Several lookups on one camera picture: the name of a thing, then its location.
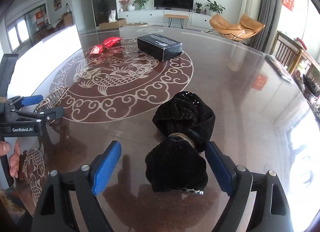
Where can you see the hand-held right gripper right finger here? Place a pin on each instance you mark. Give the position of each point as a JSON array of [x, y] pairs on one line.
[[220, 167]]

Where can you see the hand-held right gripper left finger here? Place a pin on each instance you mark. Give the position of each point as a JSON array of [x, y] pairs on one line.
[[106, 169]]

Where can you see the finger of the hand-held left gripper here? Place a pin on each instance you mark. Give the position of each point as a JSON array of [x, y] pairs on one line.
[[53, 114], [31, 100]]

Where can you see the gold beaded hair clip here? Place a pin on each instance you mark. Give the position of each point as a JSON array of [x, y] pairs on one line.
[[53, 97]]

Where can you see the black velvet hair bow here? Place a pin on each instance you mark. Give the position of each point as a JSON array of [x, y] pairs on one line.
[[180, 122]]

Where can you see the dark patterned glass desktop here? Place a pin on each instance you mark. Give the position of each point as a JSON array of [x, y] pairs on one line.
[[237, 112]]

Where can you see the person's left hand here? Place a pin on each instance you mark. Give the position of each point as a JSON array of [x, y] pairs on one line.
[[15, 162]]

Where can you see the red door poster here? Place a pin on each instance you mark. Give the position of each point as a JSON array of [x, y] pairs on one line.
[[40, 18]]

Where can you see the red foil packet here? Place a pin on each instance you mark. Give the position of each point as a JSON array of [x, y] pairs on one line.
[[110, 42]]

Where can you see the brown cardboard box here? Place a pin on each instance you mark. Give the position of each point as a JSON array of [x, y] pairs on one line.
[[111, 25]]

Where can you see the black remote control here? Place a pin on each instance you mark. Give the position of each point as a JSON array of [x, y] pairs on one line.
[[277, 68]]

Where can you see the white cat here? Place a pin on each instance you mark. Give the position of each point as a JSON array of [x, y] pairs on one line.
[[113, 16]]

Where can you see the cluttered wooden side table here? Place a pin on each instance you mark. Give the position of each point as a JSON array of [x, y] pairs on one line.
[[310, 79]]

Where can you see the black cardboard box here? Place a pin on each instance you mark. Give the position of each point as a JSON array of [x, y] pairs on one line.
[[160, 46]]

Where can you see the white round vase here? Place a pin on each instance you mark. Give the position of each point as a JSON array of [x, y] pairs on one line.
[[131, 8]]

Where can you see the red flower arrangement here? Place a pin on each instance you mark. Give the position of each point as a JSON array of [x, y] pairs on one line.
[[124, 1]]

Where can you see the wooden chair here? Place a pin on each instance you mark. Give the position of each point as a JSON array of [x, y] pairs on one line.
[[287, 49]]

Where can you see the white television cabinet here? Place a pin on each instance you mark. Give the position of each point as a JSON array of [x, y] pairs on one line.
[[150, 16]]

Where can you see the orange lounge chair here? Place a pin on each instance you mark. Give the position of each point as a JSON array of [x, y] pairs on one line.
[[232, 27]]

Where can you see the green potted plant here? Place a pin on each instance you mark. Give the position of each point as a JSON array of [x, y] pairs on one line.
[[141, 1]]

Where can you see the wooden bench with black legs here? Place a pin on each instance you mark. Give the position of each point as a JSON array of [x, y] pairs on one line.
[[176, 17]]

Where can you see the large leafy potted plant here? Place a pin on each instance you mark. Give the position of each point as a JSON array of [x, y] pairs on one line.
[[214, 6]]

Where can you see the small potted plant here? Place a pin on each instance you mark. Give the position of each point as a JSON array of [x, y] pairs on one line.
[[198, 6]]

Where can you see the grey curtain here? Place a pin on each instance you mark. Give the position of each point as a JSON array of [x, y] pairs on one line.
[[270, 7]]

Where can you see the framed wall painting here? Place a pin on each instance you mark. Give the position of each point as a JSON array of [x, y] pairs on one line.
[[57, 1]]

